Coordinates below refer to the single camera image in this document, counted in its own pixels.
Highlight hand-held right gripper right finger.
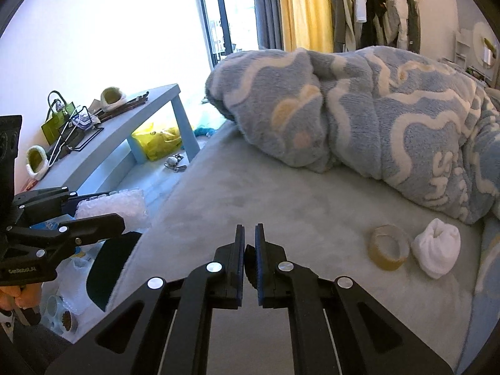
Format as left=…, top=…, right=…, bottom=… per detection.
left=255, top=222, right=456, bottom=375

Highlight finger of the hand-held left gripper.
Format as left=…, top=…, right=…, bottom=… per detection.
left=0, top=213, right=126, bottom=267
left=13, top=187, right=114, bottom=225

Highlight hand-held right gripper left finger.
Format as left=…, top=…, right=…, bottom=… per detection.
left=45, top=224, right=245, bottom=375

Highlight clear bubble wrap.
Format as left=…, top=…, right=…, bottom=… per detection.
left=74, top=188, right=152, bottom=239

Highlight person's left hand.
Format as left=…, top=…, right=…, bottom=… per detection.
left=0, top=283, right=42, bottom=310

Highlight green tote bag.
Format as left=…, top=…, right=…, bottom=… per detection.
left=41, top=91, right=78, bottom=146

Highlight white plastic sheet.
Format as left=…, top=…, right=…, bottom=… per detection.
left=41, top=238, right=104, bottom=317

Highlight bed with grey mattress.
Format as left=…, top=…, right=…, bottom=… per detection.
left=105, top=119, right=500, bottom=375

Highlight yellow plastic bag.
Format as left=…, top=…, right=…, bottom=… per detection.
left=132, top=122, right=184, bottom=162

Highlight light blue low table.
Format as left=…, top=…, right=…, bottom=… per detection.
left=25, top=83, right=201, bottom=204

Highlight light blue bowl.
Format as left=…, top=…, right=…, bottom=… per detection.
left=44, top=295, right=65, bottom=319

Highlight pet food bowl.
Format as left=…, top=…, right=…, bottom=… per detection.
left=58, top=310, right=79, bottom=333

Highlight brown tape roll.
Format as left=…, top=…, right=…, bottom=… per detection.
left=369, top=224, right=412, bottom=273

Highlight blue white patterned blanket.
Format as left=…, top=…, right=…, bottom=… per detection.
left=205, top=45, right=500, bottom=309

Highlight rolled white sock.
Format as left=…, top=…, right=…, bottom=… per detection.
left=412, top=219, right=462, bottom=280

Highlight black framed glass door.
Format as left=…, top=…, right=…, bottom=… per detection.
left=192, top=0, right=258, bottom=71

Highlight grey curtain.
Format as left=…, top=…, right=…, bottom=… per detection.
left=252, top=0, right=284, bottom=51

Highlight yellow curtain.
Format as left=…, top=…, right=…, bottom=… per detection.
left=277, top=0, right=337, bottom=52

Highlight beige hanging coat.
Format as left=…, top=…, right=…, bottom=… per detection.
left=332, top=0, right=358, bottom=52

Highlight light grey hanging jacket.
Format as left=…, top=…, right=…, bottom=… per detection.
left=381, top=0, right=409, bottom=48

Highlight dark grey hanging garment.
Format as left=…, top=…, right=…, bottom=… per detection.
left=402, top=0, right=423, bottom=53

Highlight black hanging jacket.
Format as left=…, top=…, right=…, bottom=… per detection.
left=357, top=0, right=395, bottom=48

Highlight white dressing table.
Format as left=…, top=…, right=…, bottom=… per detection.
left=455, top=29, right=493, bottom=83

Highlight round mirror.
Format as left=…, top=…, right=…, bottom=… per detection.
left=472, top=21, right=500, bottom=67

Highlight black wire stand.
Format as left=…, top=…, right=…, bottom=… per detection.
left=47, top=105, right=105, bottom=162

